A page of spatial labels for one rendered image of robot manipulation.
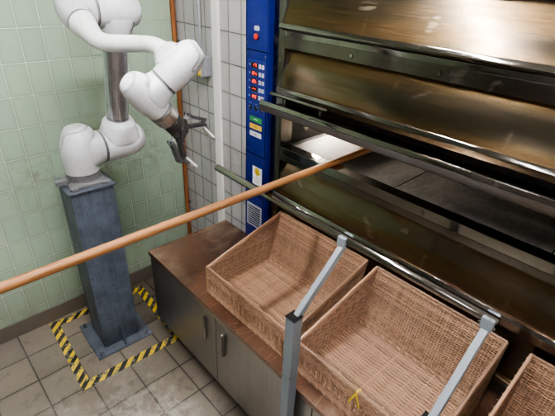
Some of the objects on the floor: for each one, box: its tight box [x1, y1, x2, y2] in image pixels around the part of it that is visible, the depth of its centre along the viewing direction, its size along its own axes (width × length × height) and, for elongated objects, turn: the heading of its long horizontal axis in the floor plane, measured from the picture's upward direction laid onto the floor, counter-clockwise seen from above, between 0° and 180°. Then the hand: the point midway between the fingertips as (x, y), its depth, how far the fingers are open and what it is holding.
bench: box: [148, 220, 529, 416], centre depth 180 cm, size 56×242×58 cm, turn 39°
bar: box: [215, 164, 501, 416], centre depth 163 cm, size 31×127×118 cm, turn 39°
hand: (201, 149), depth 163 cm, fingers open, 13 cm apart
